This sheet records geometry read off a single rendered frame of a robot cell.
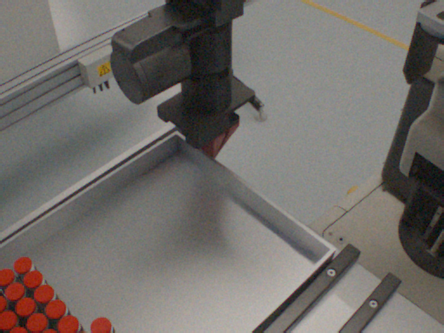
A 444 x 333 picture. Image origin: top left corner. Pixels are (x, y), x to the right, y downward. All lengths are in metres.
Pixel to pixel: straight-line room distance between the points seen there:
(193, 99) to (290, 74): 1.82
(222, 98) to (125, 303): 0.24
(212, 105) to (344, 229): 0.88
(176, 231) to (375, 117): 1.68
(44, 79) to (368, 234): 1.04
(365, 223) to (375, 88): 1.09
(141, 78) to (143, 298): 0.23
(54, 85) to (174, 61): 1.07
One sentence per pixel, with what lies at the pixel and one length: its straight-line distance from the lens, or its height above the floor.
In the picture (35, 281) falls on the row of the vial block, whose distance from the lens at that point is 0.50.
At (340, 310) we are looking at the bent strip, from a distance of 0.52.
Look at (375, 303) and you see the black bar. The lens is 0.51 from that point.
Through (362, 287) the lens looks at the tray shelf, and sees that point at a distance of 0.54.
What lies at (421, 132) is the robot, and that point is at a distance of 0.88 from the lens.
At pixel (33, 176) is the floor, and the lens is 1.95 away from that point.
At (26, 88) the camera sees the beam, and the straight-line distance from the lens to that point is 1.45.
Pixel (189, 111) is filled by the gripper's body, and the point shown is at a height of 1.00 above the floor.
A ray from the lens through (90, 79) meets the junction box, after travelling 1.49.
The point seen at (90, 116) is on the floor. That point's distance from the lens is 2.13.
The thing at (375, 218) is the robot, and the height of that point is 0.28.
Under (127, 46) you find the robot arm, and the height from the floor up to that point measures 1.11.
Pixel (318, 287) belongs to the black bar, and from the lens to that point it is 0.51.
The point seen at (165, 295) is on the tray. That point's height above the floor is 0.88.
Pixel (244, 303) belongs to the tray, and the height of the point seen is 0.88.
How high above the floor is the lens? 1.34
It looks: 47 degrees down
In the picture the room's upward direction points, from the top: straight up
